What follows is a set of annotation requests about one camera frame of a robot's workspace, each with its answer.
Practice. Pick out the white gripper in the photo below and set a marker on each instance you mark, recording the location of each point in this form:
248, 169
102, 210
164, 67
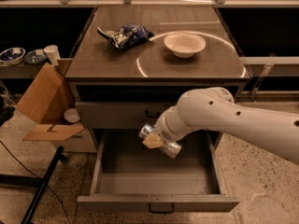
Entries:
163, 130

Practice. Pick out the silver blue redbull can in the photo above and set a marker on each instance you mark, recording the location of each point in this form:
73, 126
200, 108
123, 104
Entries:
169, 149

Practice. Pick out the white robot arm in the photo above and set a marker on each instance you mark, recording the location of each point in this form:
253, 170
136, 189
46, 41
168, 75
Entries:
214, 109

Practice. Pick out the open grey middle drawer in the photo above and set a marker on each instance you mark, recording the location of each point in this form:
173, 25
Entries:
128, 177

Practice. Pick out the closed grey upper drawer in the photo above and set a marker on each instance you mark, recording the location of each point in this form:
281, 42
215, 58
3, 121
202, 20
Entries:
119, 115

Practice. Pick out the grey drawer cabinet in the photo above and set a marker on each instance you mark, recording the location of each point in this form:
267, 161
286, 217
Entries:
149, 72

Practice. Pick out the small white bowl in box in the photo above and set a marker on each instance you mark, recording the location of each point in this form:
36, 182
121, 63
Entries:
71, 115

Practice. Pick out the white bowl on cabinet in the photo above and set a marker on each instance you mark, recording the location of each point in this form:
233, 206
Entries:
184, 45

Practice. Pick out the blue crumpled chip bag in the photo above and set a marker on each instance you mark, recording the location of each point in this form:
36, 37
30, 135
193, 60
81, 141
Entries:
129, 35

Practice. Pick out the open cardboard box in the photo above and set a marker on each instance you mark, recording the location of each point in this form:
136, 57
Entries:
45, 102

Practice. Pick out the white paper cup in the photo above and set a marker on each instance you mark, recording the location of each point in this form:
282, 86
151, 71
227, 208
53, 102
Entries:
53, 53

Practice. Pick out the blue bowl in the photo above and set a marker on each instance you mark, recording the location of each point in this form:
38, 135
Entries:
35, 57
12, 56

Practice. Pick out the black metal stand leg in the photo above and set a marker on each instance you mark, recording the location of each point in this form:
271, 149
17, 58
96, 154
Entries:
40, 183

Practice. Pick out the blue bowl far left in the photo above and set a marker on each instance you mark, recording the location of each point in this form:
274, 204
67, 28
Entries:
12, 56

